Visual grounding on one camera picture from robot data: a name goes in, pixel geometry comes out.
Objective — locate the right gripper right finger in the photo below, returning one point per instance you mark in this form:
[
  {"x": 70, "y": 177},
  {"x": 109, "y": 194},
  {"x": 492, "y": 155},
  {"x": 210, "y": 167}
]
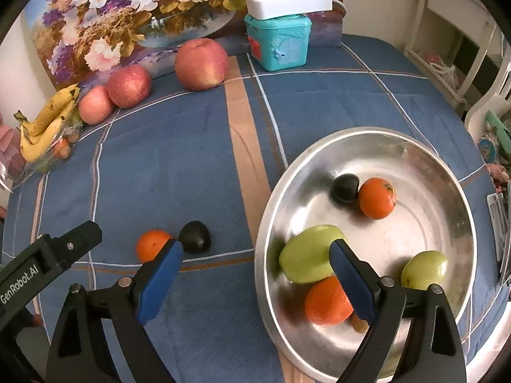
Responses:
[{"x": 432, "y": 350}]

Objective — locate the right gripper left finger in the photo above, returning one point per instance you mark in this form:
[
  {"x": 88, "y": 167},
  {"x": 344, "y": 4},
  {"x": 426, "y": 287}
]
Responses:
[{"x": 79, "y": 351}]

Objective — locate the brown kiwi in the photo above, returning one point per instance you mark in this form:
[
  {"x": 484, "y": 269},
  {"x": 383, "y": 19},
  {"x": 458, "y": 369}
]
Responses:
[{"x": 358, "y": 324}]

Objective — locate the small green mango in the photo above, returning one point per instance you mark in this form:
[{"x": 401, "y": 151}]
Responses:
[{"x": 424, "y": 269}]

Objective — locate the lone orange tangerine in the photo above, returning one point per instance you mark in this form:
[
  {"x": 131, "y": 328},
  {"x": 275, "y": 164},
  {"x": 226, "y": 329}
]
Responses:
[{"x": 327, "y": 303}]

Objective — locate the large green mango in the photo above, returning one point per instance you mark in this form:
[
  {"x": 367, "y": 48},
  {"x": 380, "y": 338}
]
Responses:
[{"x": 305, "y": 258}]

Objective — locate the orange tangerine with stem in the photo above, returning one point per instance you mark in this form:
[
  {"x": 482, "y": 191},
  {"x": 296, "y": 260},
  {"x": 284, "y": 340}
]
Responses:
[{"x": 377, "y": 198}]

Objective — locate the dark plum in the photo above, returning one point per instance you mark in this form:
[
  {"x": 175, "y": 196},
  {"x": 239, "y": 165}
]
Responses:
[
  {"x": 345, "y": 188},
  {"x": 195, "y": 237}
]

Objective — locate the person's hand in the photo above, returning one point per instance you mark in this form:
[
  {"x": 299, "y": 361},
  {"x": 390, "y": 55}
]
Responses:
[{"x": 37, "y": 321}]

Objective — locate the steel round plate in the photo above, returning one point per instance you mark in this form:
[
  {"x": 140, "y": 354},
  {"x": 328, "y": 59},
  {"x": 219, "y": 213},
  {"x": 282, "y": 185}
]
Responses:
[{"x": 432, "y": 213}]

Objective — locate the yellow banana bunch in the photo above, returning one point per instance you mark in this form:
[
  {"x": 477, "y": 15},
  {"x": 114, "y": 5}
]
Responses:
[{"x": 61, "y": 104}]

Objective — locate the clear plastic fruit tray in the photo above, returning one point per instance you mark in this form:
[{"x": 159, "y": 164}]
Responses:
[{"x": 53, "y": 146}]

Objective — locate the pale pink apple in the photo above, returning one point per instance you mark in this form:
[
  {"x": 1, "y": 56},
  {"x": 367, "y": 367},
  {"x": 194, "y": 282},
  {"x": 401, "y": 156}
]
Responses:
[{"x": 96, "y": 106}]

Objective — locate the blue plaid tablecloth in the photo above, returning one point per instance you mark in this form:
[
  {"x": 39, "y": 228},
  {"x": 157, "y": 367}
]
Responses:
[{"x": 209, "y": 156}]

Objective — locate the red apple middle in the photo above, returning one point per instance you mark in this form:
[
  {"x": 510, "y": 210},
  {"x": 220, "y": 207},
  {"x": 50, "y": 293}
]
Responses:
[{"x": 128, "y": 86}]

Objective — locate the red apple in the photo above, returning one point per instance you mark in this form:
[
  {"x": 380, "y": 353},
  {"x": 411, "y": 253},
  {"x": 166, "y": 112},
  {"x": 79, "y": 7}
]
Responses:
[
  {"x": 201, "y": 64},
  {"x": 128, "y": 86}
]

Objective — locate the floral painting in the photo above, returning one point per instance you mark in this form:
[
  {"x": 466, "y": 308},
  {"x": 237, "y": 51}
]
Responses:
[{"x": 84, "y": 41}]

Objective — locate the red apple right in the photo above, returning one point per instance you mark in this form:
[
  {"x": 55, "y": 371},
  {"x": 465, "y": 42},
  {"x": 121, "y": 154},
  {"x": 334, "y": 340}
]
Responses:
[{"x": 201, "y": 64}]

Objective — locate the teal house-shaped box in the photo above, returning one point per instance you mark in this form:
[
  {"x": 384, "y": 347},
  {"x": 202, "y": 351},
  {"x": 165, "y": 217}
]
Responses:
[{"x": 279, "y": 43}]

